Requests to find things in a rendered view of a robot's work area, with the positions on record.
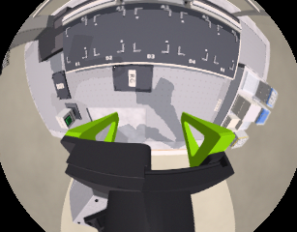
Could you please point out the white flat cover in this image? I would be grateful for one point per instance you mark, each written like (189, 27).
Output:
(250, 84)
(245, 126)

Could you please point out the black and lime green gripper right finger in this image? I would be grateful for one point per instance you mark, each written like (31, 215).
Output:
(216, 138)

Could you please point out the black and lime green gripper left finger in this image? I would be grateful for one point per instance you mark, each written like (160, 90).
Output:
(91, 129)

